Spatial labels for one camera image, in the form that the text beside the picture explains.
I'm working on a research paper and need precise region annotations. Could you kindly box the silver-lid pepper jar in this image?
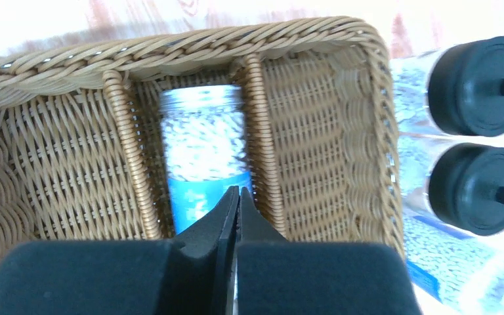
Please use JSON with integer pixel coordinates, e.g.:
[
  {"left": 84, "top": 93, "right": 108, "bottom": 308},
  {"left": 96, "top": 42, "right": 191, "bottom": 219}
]
[
  {"left": 159, "top": 85, "right": 253, "bottom": 234},
  {"left": 403, "top": 213, "right": 504, "bottom": 314}
]

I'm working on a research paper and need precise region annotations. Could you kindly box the woven wicker divided basket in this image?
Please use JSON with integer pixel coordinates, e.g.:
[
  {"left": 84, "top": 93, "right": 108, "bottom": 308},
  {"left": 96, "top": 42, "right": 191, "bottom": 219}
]
[{"left": 0, "top": 16, "right": 404, "bottom": 260}]

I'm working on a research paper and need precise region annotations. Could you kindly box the left black-lid spice jar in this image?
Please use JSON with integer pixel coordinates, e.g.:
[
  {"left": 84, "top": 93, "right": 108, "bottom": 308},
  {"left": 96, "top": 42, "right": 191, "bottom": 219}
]
[{"left": 390, "top": 36, "right": 504, "bottom": 137}]

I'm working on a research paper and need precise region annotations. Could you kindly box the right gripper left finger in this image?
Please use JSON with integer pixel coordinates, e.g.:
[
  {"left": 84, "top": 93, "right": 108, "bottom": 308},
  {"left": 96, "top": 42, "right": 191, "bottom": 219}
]
[{"left": 0, "top": 186, "right": 240, "bottom": 314}]

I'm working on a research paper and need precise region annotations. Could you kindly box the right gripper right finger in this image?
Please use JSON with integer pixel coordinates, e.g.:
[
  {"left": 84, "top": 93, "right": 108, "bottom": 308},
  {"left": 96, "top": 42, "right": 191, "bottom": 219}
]
[{"left": 236, "top": 189, "right": 421, "bottom": 314}]

